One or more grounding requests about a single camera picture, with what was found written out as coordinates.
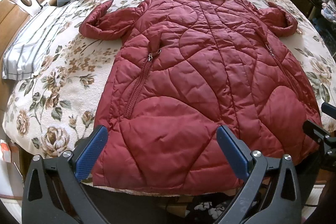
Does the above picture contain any floral beige bed blanket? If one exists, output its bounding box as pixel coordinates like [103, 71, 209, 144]
[1, 0, 335, 157]

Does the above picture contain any cluttered side shelf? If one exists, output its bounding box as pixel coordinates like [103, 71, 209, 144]
[291, 0, 335, 57]

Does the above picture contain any grey striped pillow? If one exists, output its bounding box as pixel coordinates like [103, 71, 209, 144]
[2, 5, 72, 81]

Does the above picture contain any dark red quilted down coat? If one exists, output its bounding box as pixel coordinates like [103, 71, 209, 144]
[79, 0, 321, 196]

